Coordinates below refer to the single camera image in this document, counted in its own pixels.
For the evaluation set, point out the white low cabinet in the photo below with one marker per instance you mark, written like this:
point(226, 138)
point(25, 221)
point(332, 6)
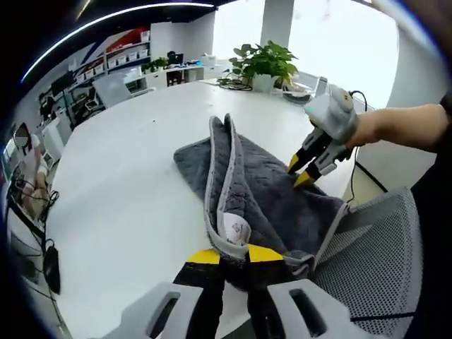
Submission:
point(183, 74)

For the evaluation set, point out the small plant on cabinet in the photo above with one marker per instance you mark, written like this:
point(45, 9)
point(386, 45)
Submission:
point(155, 64)

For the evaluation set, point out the storage shelf with white boxes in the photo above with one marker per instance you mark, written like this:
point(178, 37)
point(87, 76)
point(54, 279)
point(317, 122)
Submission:
point(120, 56)

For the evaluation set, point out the curved ceiling light strip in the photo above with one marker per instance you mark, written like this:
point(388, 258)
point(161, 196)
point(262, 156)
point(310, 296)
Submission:
point(116, 16)

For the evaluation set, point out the grey towel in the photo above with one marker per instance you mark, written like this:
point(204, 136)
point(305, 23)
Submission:
point(254, 176)

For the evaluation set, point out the green potted plant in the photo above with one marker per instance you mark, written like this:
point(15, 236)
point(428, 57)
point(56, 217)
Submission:
point(268, 63)

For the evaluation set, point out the person's black clothing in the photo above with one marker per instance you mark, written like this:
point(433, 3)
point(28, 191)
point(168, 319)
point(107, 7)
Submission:
point(436, 219)

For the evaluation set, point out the grey mesh office chair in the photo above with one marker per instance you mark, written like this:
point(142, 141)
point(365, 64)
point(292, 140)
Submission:
point(381, 254)

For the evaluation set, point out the person's right hand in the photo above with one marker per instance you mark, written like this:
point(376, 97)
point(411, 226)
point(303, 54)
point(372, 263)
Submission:
point(365, 130)

